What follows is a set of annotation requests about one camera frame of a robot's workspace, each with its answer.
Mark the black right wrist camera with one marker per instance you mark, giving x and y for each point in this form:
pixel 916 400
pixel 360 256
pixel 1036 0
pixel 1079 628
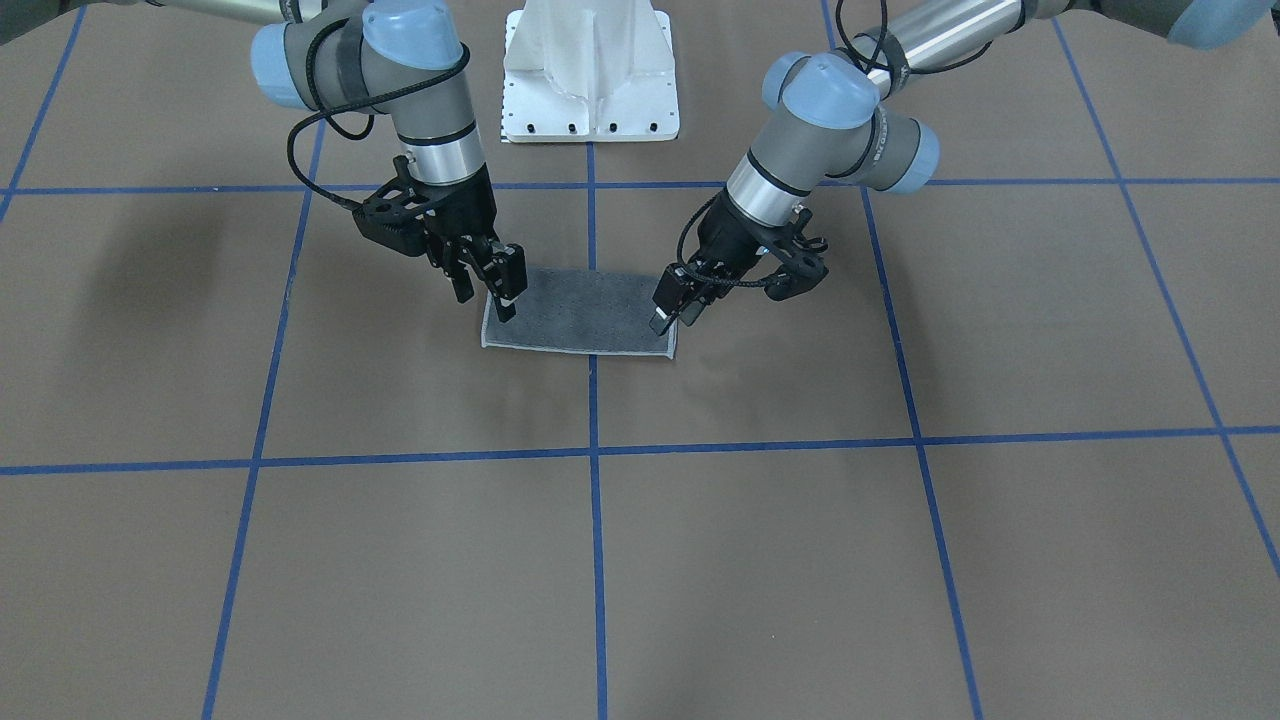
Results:
pixel 395 215

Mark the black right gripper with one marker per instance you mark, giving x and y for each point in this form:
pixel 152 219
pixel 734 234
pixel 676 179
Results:
pixel 465 212

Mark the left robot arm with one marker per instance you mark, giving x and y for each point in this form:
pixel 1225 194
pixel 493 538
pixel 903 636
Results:
pixel 829 120

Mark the pink towel with grey edging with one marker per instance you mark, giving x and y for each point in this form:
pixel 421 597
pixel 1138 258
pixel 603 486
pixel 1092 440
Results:
pixel 581 311

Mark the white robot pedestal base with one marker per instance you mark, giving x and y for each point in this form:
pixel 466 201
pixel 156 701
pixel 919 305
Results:
pixel 589 72

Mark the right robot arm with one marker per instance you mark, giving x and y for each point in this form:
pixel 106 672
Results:
pixel 403 60

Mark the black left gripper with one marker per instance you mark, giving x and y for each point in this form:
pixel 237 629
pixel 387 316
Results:
pixel 722 241

